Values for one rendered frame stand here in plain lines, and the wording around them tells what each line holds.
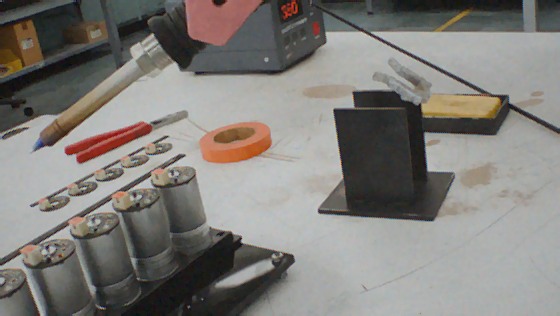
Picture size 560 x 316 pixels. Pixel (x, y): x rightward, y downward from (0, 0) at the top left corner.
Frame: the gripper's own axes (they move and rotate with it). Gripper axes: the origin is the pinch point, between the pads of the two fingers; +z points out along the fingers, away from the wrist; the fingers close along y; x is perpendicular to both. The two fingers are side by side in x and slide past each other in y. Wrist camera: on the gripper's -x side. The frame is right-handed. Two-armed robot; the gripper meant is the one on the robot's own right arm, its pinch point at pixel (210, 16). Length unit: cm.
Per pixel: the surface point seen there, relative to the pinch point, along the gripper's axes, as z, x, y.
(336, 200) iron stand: 10.4, 12.0, -11.2
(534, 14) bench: -10, 112, -163
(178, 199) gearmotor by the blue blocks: 10.3, 1.6, -5.4
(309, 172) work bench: 11.0, 11.6, -17.3
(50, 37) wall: 117, -71, -510
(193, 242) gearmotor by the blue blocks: 12.6, 3.0, -5.4
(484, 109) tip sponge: 3.0, 23.6, -18.3
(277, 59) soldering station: 8.3, 12.6, -44.5
